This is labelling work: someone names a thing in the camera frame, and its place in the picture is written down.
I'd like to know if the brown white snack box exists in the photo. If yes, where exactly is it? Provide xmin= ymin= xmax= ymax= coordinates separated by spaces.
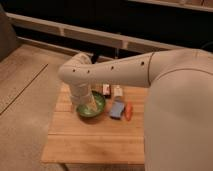
xmin=102 ymin=84 xmax=111 ymax=98

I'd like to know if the green ceramic bowl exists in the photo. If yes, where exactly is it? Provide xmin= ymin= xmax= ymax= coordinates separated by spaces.
xmin=76 ymin=91 xmax=106 ymax=118

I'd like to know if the white shelf rail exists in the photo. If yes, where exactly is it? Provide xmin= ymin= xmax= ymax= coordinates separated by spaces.
xmin=6 ymin=13 xmax=182 ymax=53

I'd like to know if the wooden table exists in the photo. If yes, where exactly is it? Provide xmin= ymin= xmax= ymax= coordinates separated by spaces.
xmin=41 ymin=84 xmax=147 ymax=165

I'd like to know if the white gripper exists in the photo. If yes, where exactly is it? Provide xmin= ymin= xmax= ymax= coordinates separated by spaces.
xmin=71 ymin=94 xmax=97 ymax=111

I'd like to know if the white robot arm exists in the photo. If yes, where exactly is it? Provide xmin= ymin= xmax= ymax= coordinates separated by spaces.
xmin=58 ymin=48 xmax=213 ymax=171

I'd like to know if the orange carrot toy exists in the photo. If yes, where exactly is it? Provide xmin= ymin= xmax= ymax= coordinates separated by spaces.
xmin=125 ymin=103 xmax=133 ymax=121

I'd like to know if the blue sponge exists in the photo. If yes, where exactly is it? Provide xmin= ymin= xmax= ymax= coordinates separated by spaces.
xmin=109 ymin=101 xmax=125 ymax=119

